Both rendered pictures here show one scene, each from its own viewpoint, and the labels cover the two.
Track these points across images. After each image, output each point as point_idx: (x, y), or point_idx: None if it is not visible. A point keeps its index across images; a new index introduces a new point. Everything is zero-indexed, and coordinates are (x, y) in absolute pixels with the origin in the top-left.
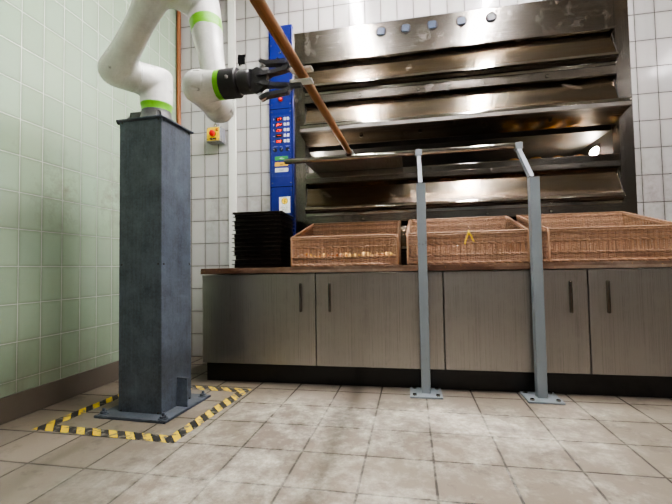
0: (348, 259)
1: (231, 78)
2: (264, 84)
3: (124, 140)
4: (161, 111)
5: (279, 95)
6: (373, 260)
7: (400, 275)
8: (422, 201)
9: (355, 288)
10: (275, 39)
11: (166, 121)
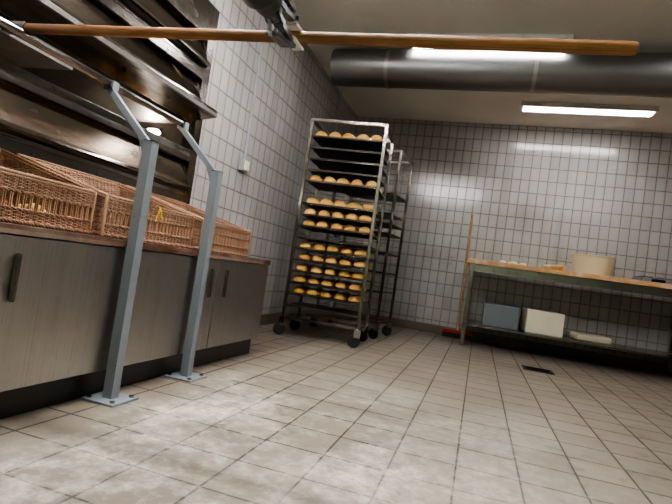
0: (29, 214)
1: None
2: (282, 21)
3: None
4: None
5: (280, 43)
6: (62, 222)
7: (105, 250)
8: (153, 165)
9: (51, 264)
10: (381, 44)
11: None
